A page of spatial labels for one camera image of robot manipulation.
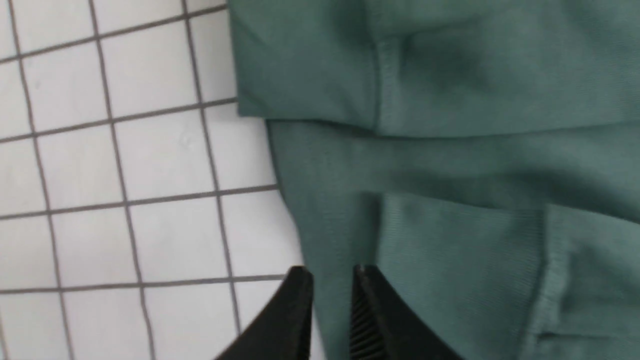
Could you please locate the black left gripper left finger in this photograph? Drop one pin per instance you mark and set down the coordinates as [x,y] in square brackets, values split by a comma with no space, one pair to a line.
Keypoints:
[283,329]

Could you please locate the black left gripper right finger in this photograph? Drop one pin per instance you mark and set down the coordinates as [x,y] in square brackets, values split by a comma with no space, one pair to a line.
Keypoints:
[383,327]

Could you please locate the green long-sleeve top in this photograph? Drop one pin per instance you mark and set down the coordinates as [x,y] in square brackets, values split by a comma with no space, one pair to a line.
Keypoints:
[484,154]

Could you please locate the white grid-pattern tablecloth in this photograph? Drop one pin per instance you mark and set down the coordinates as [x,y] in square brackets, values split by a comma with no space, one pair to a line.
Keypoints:
[139,215]

